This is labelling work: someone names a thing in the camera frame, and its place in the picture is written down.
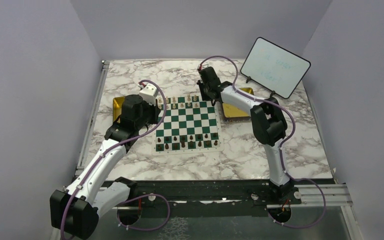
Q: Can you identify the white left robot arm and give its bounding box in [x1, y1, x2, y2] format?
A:
[50, 93, 161, 240]

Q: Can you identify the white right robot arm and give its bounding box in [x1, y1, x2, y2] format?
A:
[197, 67, 294, 204]

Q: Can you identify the green white chess board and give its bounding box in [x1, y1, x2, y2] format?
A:
[152, 95, 224, 156]

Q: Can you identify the left gold metal tin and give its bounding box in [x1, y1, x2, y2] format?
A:
[112, 96, 126, 122]

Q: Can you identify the gold metal tin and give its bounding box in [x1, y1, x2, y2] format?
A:
[220, 86, 258, 122]
[112, 96, 126, 122]

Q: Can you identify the right gold metal tin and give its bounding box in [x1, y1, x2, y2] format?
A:
[220, 86, 258, 122]

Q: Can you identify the small whiteboard on stand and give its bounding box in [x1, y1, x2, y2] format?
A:
[240, 37, 311, 99]

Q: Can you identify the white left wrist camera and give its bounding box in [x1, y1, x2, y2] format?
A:
[139, 83, 158, 106]

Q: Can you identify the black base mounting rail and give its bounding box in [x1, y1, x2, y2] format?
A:
[113, 179, 302, 220]

